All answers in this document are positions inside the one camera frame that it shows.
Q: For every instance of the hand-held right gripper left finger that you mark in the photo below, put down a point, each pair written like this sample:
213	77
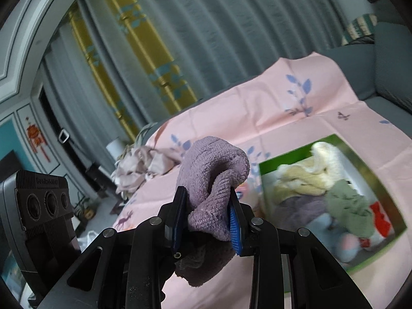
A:
177	222

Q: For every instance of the black upright panel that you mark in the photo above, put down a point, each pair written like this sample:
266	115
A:
95	177

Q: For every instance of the green cloth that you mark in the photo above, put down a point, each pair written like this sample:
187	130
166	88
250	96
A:
347	206

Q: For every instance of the crumpled beige cloth pile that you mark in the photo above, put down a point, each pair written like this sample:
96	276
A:
138	164

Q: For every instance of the white waffle cloth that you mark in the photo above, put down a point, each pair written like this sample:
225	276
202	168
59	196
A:
328	157

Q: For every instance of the striped cushion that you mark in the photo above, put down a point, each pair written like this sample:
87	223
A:
359	29

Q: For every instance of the grey sofa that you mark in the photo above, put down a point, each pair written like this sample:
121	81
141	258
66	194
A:
392	64

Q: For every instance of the yellow towel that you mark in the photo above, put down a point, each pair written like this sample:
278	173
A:
299	180

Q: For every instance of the green box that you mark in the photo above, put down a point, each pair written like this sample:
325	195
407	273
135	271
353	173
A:
273	170

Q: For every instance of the red and white packet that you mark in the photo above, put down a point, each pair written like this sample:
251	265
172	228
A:
381	222

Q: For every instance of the white cylinder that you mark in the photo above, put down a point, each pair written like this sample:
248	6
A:
115	148

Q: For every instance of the red hanging ornament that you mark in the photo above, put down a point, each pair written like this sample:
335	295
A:
35	135

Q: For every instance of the purple cloth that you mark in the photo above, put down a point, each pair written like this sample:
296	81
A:
209	173

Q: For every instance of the grey curtain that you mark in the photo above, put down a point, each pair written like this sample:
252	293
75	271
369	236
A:
241	22

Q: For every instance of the pink printed bedsheet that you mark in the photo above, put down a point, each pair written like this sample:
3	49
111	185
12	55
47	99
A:
289	103

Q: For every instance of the yellow patterned curtain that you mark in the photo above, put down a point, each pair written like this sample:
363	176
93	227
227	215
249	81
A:
154	48

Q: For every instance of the white plastic bag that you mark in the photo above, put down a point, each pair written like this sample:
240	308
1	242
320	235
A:
88	241

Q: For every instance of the blue elephant plush toy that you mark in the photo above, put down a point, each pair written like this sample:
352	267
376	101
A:
325	228

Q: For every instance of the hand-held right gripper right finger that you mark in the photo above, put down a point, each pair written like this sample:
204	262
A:
234	228

